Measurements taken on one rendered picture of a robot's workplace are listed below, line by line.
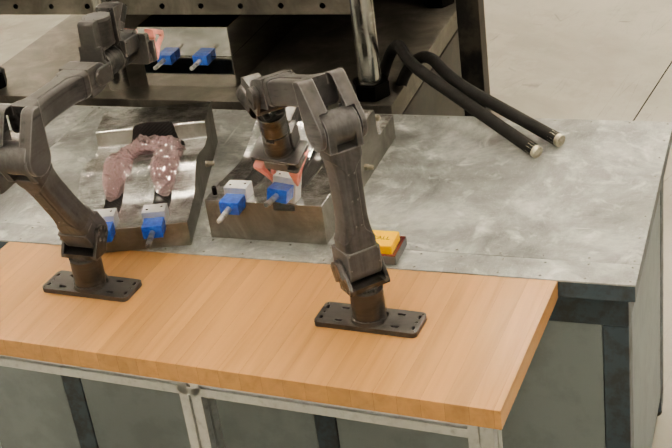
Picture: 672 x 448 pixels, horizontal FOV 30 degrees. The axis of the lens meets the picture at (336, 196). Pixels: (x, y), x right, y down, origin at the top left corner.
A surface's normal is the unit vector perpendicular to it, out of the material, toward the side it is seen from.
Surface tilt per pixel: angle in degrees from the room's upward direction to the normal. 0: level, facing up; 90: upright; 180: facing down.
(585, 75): 0
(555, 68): 0
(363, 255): 87
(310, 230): 90
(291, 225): 90
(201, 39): 90
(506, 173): 0
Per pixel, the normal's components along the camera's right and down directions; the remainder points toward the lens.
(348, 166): 0.47, 0.30
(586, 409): -0.32, 0.48
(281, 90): -0.87, 0.27
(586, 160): -0.12, -0.88
